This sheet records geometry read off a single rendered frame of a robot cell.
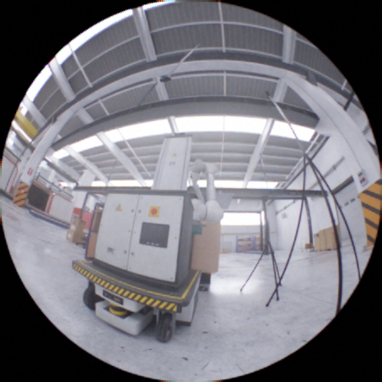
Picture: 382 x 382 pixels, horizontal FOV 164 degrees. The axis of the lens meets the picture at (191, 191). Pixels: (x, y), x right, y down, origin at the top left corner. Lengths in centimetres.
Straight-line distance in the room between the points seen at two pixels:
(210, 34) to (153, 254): 966
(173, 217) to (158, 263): 24
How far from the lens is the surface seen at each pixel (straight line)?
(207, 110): 487
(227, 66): 802
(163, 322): 71
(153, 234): 69
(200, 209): 124
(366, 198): 476
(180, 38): 964
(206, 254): 193
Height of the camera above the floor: 54
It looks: 25 degrees up
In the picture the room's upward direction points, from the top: 5 degrees clockwise
